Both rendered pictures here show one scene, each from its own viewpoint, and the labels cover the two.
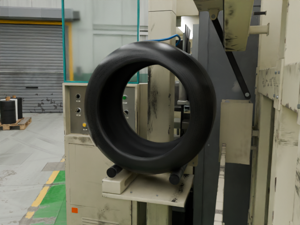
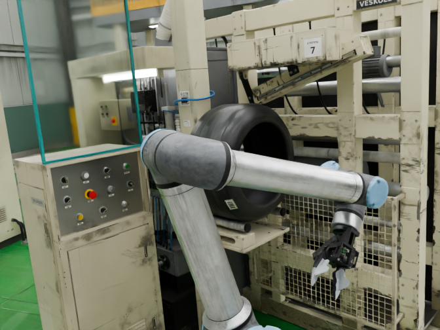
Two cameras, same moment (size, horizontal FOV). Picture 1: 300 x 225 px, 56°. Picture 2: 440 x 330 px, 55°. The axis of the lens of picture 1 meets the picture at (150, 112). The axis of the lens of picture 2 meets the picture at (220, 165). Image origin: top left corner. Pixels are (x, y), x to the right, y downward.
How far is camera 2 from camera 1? 1.90 m
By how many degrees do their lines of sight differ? 60
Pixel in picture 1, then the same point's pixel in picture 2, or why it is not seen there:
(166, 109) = not seen: hidden behind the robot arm
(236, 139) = not seen: hidden behind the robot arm
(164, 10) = (203, 69)
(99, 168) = (115, 264)
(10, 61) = not seen: outside the picture
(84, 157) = (93, 260)
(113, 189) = (251, 241)
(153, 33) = (196, 91)
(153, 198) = (272, 234)
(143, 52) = (262, 114)
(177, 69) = (281, 125)
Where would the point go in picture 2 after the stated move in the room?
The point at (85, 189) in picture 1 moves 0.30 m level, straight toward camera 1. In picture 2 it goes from (99, 303) to (153, 308)
